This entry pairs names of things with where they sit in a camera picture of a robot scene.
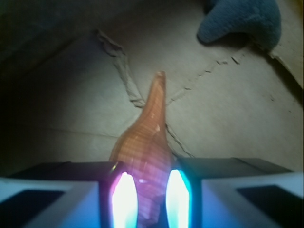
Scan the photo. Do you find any orange spiral sea shell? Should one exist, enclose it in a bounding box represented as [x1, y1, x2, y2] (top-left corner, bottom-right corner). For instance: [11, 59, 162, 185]
[109, 71, 174, 228]

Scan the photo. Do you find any brown paper lined box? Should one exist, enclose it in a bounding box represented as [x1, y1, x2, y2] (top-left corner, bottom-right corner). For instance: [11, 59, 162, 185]
[0, 1, 304, 176]

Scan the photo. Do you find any grey plush toy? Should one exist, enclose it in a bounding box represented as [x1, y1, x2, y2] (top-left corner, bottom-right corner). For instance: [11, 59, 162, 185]
[197, 0, 281, 51]

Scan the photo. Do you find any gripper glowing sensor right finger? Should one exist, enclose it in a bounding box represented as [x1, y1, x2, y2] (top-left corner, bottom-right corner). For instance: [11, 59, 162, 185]
[165, 158, 304, 228]

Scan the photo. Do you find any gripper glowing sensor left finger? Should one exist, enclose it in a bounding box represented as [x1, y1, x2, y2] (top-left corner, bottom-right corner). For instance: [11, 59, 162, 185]
[0, 161, 138, 228]

